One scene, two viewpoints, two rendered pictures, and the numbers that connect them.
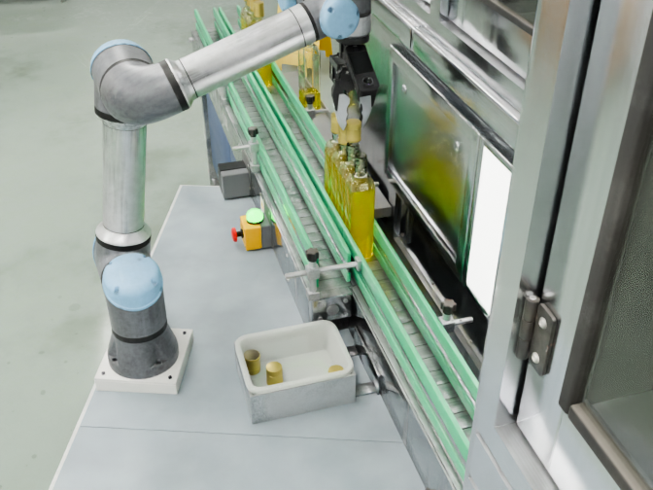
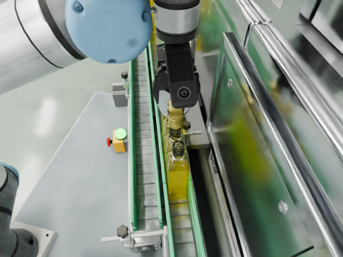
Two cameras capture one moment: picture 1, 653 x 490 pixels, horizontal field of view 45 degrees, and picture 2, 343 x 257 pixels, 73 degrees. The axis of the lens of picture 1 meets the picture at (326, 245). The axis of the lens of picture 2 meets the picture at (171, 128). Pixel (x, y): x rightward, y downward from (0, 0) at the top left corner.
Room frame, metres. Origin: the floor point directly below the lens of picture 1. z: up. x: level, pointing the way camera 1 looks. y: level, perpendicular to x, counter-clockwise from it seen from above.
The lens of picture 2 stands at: (1.20, -0.11, 1.59)
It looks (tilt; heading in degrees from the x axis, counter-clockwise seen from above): 51 degrees down; 10
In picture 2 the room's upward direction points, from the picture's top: straight up
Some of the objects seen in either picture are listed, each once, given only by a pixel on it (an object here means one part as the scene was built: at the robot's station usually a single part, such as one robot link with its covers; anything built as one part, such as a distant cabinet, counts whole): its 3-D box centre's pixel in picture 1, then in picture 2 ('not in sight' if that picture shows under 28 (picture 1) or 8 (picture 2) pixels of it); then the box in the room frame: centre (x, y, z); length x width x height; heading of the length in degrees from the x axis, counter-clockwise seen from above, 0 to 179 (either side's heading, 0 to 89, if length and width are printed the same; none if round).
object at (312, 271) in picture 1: (323, 272); (135, 236); (1.34, 0.01, 0.95); 0.17 x 0.03 x 0.12; 106
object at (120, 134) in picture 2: (255, 215); (120, 133); (1.74, 0.19, 0.84); 0.05 x 0.05 x 0.03
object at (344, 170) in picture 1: (351, 202); (174, 158); (1.57, -0.06, 0.99); 0.06 x 0.06 x 0.21; 16
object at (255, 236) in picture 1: (255, 231); (122, 140); (1.74, 0.19, 0.79); 0.07 x 0.07 x 0.07; 16
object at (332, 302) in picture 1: (330, 305); (145, 243); (1.35, -0.01, 0.85); 0.09 x 0.04 x 0.07; 106
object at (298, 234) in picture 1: (239, 109); (130, 49); (2.21, 0.27, 0.93); 1.75 x 0.01 x 0.08; 16
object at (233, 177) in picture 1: (233, 180); (122, 95); (2.01, 0.27, 0.79); 0.08 x 0.08 x 0.08; 16
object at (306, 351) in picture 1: (293, 367); not in sight; (1.21, 0.07, 0.80); 0.22 x 0.17 x 0.09; 106
